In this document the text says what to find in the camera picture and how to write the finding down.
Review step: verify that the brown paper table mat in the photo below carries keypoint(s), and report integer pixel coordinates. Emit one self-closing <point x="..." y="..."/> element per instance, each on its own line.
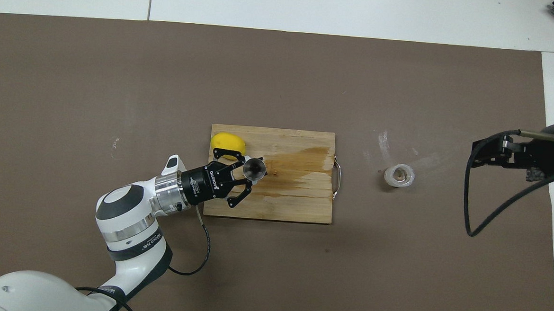
<point x="119" y="81"/>

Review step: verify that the steel double jigger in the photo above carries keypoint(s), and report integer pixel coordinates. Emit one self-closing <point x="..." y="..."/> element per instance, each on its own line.
<point x="255" y="168"/>

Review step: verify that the small clear glass cup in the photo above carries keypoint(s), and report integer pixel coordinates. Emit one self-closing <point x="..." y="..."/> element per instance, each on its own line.
<point x="399" y="176"/>

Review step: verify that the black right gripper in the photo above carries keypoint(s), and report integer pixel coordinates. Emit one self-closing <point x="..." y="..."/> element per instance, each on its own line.
<point x="550" y="151"/>

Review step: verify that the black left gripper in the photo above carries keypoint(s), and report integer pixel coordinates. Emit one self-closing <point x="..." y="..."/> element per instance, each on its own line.
<point x="204" y="184"/>

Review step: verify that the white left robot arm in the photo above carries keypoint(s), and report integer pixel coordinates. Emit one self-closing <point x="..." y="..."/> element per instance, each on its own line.
<point x="126" y="233"/>

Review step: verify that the yellow lemon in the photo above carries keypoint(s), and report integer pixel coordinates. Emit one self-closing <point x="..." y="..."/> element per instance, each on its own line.
<point x="228" y="142"/>

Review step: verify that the wooden cutting board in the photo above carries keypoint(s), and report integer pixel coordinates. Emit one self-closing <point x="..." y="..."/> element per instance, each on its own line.
<point x="303" y="204"/>

